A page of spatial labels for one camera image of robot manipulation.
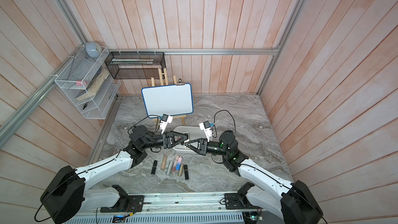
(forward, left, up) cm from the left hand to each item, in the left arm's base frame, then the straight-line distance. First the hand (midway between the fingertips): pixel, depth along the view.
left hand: (185, 140), depth 68 cm
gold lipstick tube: (-5, +3, -24) cm, 25 cm away
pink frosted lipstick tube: (-2, +7, -24) cm, 25 cm away
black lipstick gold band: (-7, +1, -24) cm, 25 cm away
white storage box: (+3, -3, +2) cm, 5 cm away
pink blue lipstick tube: (-2, +5, -24) cm, 25 cm away
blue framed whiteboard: (+30, +10, -6) cm, 33 cm away
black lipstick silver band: (-4, +18, -24) cm, 31 cm away
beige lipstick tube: (-1, +13, -24) cm, 28 cm away
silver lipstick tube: (-4, +10, -24) cm, 26 cm away
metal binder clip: (+35, +5, +2) cm, 36 cm away
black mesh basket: (+57, +37, 0) cm, 68 cm away
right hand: (-1, -1, -2) cm, 2 cm away
